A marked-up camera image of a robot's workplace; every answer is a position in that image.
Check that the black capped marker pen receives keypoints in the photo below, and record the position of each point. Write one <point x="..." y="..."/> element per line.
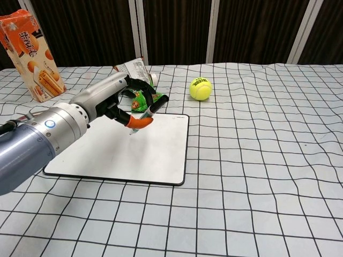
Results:
<point x="160" y="103"/>

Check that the green snack bag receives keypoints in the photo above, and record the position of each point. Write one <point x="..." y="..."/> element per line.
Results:
<point x="136" y="68"/>

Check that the white screen frame post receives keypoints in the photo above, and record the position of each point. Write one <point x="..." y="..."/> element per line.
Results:
<point x="213" y="32"/>
<point x="140" y="32"/>
<point x="24" y="3"/>
<point x="304" y="32"/>

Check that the orange egg roll box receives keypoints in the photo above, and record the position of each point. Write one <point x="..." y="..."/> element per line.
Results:
<point x="32" y="67"/>

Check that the white dry-erase board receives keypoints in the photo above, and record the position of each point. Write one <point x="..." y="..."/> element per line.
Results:
<point x="134" y="155"/>

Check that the brown bottle with white cap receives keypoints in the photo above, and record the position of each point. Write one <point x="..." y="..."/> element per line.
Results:
<point x="154" y="79"/>

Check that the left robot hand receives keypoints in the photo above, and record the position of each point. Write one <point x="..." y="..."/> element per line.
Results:
<point x="101" y="89"/>

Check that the grid-patterned light blue tablecloth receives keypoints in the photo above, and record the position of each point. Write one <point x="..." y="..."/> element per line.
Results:
<point x="241" y="187"/>

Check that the yellow tennis ball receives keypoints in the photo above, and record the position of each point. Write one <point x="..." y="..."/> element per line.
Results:
<point x="200" y="89"/>

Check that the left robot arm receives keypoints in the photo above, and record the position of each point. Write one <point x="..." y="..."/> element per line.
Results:
<point x="40" y="142"/>

